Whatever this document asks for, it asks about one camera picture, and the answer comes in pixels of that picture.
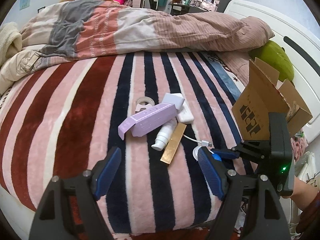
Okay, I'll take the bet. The patchwork pink grey duvet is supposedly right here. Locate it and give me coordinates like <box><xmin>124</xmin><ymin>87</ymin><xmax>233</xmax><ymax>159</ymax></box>
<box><xmin>21</xmin><ymin>0</ymin><xmax>274</xmax><ymax>60</ymax></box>

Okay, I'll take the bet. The green plush pillow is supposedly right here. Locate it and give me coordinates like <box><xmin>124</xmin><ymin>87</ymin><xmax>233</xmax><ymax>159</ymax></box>
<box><xmin>248</xmin><ymin>40</ymin><xmax>295</xmax><ymax>82</ymax></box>

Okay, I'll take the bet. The purple carton box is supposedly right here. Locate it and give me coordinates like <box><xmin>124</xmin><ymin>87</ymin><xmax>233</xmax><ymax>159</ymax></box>
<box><xmin>118</xmin><ymin>103</ymin><xmax>177</xmax><ymax>140</ymax></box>

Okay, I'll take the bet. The cream fluffy blanket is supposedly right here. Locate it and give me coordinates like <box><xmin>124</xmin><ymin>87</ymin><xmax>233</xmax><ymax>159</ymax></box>
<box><xmin>0</xmin><ymin>22</ymin><xmax>40</xmax><ymax>95</ymax></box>

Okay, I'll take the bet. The gold rectangular box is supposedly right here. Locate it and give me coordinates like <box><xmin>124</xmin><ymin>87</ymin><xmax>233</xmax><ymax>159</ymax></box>
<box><xmin>161</xmin><ymin>122</ymin><xmax>187</xmax><ymax>165</ymax></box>

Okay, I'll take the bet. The white headboard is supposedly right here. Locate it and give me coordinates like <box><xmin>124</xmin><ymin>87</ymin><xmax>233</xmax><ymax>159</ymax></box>
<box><xmin>223</xmin><ymin>0</ymin><xmax>320</xmax><ymax>143</ymax></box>

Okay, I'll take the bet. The striped pink fleece blanket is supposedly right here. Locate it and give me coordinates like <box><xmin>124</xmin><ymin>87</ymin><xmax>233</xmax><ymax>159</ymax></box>
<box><xmin>1</xmin><ymin>52</ymin><xmax>243</xmax><ymax>234</ymax></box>

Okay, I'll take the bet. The white earbuds case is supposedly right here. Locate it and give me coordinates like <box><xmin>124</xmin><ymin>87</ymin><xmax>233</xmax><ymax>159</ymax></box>
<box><xmin>192</xmin><ymin>146</ymin><xmax>205</xmax><ymax>162</ymax></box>

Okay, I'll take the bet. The white power bank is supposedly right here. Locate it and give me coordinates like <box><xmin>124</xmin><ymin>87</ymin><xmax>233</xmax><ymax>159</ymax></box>
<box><xmin>176</xmin><ymin>100</ymin><xmax>194</xmax><ymax>125</ymax></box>

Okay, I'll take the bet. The white pump bottle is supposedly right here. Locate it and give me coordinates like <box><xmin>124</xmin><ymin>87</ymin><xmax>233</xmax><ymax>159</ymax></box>
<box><xmin>151</xmin><ymin>118</ymin><xmax>177</xmax><ymax>151</ymax></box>

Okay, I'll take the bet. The lavender small box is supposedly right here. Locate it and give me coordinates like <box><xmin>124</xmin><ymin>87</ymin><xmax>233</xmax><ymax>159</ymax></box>
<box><xmin>162</xmin><ymin>93</ymin><xmax>185</xmax><ymax>111</ymax></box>

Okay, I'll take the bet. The brown cardboard box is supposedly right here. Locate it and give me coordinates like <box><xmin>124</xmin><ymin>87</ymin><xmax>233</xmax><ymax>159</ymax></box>
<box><xmin>232</xmin><ymin>58</ymin><xmax>312</xmax><ymax>140</ymax></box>

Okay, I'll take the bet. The clear tape roll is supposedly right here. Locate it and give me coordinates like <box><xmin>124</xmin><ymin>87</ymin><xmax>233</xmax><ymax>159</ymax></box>
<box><xmin>135</xmin><ymin>96</ymin><xmax>155</xmax><ymax>113</ymax></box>

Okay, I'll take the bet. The blue round object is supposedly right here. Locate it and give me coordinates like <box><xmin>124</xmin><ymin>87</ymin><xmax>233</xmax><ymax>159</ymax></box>
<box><xmin>212</xmin><ymin>154</ymin><xmax>222</xmax><ymax>161</ymax></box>

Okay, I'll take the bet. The white charging cable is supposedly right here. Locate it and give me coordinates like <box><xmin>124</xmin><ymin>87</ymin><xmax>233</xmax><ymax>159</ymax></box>
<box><xmin>183</xmin><ymin>134</ymin><xmax>213</xmax><ymax>148</ymax></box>

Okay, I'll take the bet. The person right hand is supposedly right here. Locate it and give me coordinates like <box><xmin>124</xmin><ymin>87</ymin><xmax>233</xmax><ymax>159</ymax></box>
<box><xmin>283</xmin><ymin>177</ymin><xmax>319</xmax><ymax>211</ymax></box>

